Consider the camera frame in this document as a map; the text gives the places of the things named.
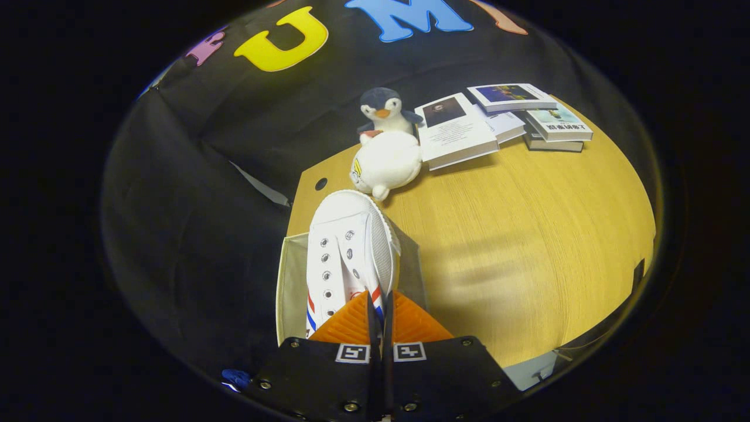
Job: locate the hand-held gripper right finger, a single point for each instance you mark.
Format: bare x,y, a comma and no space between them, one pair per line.
389,375

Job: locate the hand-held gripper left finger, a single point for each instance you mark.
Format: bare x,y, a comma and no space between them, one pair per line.
372,375

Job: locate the beige fabric storage box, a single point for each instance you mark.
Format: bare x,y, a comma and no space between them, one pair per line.
290,281

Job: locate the white canvas shoe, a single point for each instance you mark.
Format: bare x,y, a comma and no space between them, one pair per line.
345,246

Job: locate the white round plush toy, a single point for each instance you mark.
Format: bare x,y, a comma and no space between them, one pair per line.
389,161

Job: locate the black backdrop cloth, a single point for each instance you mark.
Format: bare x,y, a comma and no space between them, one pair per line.
193,234

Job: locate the white book with portrait cover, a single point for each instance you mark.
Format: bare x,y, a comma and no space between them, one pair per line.
454,132

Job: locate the penguin plush toy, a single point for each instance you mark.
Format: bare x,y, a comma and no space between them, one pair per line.
387,111

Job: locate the thin white booklet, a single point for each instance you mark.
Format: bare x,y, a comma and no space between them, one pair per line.
507,124

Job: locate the dark grey book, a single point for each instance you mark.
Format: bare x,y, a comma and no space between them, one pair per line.
554,146

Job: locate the pale teal cover book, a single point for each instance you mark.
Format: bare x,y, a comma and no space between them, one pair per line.
559,123

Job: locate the white book with blue picture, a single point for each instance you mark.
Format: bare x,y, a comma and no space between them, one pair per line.
510,94

